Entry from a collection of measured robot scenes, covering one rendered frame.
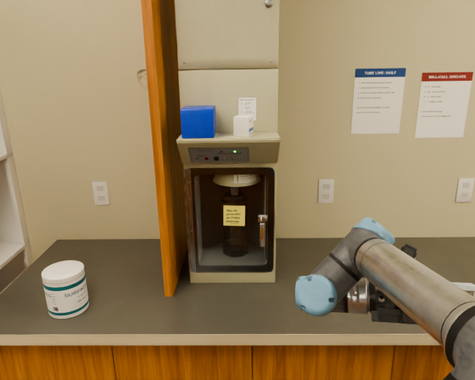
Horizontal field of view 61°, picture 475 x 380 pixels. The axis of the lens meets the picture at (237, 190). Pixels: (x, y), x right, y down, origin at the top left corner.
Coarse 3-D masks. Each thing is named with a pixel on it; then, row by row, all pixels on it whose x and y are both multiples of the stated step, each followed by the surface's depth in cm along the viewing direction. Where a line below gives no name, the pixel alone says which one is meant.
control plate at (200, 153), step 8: (192, 152) 128; (200, 152) 128; (208, 152) 128; (216, 152) 128; (224, 152) 128; (232, 152) 128; (240, 152) 128; (248, 152) 128; (192, 160) 133; (200, 160) 133; (208, 160) 132; (224, 160) 132; (232, 160) 132; (240, 160) 132; (248, 160) 132
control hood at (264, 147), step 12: (264, 132) 133; (276, 132) 132; (180, 144) 124; (192, 144) 124; (204, 144) 124; (216, 144) 124; (228, 144) 124; (240, 144) 124; (252, 144) 124; (264, 144) 124; (276, 144) 124; (180, 156) 131; (252, 156) 131; (264, 156) 131; (276, 156) 131
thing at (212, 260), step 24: (192, 168) 137; (216, 168) 136; (240, 168) 136; (264, 168) 136; (192, 192) 139; (216, 192) 139; (240, 192) 139; (264, 192) 139; (216, 216) 142; (264, 216) 141; (216, 240) 145; (240, 240) 144; (216, 264) 148; (240, 264) 147; (264, 264) 147
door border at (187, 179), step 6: (186, 174) 137; (186, 180) 138; (186, 186) 139; (186, 192) 139; (186, 198) 140; (186, 210) 141; (192, 210) 141; (192, 216) 142; (186, 222) 142; (192, 222) 143; (192, 228) 143; (192, 234) 144; (192, 240) 145; (192, 246) 145; (192, 252) 146; (192, 258) 147; (192, 264) 148; (192, 270) 149
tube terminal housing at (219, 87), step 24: (192, 72) 128; (216, 72) 128; (240, 72) 128; (264, 72) 128; (192, 96) 130; (216, 96) 130; (240, 96) 130; (264, 96) 130; (216, 120) 133; (264, 120) 132
